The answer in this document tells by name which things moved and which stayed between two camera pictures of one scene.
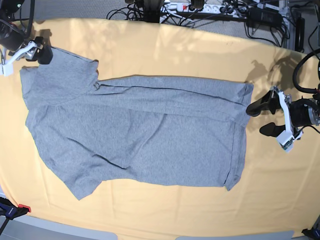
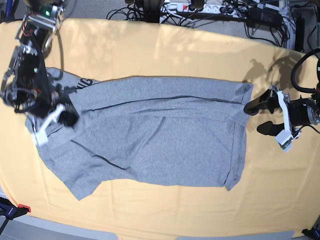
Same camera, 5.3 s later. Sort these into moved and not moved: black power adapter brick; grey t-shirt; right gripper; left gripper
Moved: left gripper
Not moved: grey t-shirt; black power adapter brick; right gripper
